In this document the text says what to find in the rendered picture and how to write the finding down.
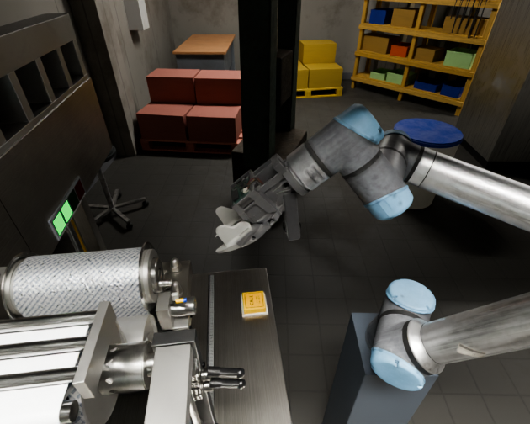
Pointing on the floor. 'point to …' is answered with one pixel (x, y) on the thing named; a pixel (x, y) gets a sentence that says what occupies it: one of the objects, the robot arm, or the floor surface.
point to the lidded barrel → (419, 131)
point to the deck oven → (511, 92)
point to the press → (267, 82)
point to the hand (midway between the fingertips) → (224, 242)
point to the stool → (113, 197)
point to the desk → (206, 52)
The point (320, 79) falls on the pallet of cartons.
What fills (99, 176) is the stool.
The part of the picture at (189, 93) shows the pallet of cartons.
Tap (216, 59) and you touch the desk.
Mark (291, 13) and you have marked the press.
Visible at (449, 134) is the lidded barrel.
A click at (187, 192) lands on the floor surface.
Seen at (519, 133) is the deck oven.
